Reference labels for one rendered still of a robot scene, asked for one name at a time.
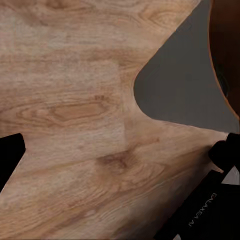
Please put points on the trash can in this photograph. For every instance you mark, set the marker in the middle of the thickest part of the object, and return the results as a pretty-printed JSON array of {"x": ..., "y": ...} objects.
[{"x": 179, "y": 83}]

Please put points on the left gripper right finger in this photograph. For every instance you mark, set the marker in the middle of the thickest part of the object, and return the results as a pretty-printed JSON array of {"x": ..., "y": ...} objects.
[{"x": 232, "y": 148}]

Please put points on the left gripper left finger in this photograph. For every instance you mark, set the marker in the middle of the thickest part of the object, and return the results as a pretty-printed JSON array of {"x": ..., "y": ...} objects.
[{"x": 12, "y": 148}]

